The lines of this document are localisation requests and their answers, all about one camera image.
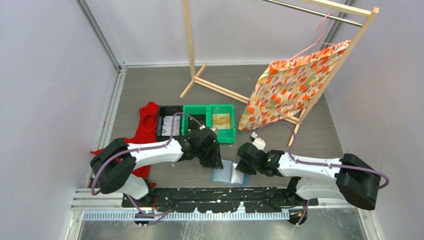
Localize blue card holder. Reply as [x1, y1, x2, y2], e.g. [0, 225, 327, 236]
[210, 160, 248, 186]

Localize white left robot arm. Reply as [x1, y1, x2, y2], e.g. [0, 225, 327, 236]
[90, 125, 222, 207]

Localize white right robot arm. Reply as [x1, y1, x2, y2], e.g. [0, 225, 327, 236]
[236, 142, 382, 211]

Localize green bin with gold cards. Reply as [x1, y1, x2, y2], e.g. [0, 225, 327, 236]
[206, 104, 236, 144]

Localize green bin with dark cards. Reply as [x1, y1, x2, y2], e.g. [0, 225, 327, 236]
[181, 104, 208, 136]

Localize gold cards stack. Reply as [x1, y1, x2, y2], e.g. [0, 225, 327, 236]
[212, 113, 232, 130]

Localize white cards in black bin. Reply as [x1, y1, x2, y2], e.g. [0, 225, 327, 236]
[158, 115, 181, 137]

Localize black plastic bin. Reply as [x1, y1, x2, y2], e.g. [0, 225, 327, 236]
[156, 105, 183, 142]

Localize red cloth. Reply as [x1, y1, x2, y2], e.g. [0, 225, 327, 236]
[90, 101, 160, 178]

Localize floral orange fabric bag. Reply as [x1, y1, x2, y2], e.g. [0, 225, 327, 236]
[238, 40, 351, 131]

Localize wooden clothes rack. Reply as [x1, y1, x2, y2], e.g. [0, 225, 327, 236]
[179, 0, 380, 147]

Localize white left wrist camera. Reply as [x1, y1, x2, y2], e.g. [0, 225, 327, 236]
[199, 125, 219, 138]

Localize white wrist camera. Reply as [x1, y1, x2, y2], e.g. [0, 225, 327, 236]
[199, 125, 219, 138]
[250, 131, 266, 151]

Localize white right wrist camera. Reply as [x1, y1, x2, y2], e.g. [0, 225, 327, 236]
[250, 131, 266, 151]

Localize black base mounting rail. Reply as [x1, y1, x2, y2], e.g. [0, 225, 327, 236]
[135, 186, 306, 214]

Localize pink wire hanger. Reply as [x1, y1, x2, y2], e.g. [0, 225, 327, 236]
[288, 13, 337, 61]

